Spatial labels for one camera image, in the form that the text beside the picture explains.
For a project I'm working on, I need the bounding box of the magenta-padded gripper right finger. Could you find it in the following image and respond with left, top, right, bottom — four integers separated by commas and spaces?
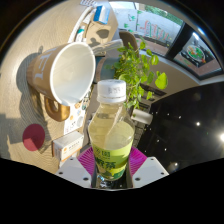
126, 146, 170, 189

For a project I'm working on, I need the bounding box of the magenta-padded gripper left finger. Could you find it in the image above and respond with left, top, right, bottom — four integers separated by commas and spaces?
54, 146, 98, 189

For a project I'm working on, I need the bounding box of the green-labelled clear drink bottle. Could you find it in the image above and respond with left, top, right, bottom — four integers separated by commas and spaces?
87, 79, 136, 183

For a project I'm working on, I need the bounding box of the white tissue box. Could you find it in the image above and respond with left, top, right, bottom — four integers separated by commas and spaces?
52, 130, 85, 163

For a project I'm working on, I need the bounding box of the white printed paper sheet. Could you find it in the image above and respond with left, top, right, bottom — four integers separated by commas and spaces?
63, 96, 91, 136

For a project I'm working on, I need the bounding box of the flat round red coaster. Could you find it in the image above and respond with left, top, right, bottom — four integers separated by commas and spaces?
22, 123, 46, 152

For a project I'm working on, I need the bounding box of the white round pillar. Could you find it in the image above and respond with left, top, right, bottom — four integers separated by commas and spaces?
130, 109, 154, 126

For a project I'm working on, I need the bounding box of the group of ceiling lights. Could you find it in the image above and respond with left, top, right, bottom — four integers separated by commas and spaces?
146, 113, 224, 168

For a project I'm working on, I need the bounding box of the brown ceramic mug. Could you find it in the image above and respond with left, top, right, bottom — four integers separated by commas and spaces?
25, 41, 97, 123

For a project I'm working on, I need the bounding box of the green potted plant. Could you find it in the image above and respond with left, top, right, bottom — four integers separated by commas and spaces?
106, 36, 169, 109

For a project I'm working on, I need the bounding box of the dark framed decorated window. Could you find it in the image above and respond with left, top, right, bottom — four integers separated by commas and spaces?
109, 1, 223, 81

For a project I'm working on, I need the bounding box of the white tube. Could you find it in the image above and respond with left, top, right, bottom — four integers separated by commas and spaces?
74, 26, 86, 43

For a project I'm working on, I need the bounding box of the small blue and white box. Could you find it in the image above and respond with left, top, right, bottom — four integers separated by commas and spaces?
93, 4, 111, 25

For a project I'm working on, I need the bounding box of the pill blister pack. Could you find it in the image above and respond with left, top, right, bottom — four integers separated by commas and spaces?
79, 0, 98, 7

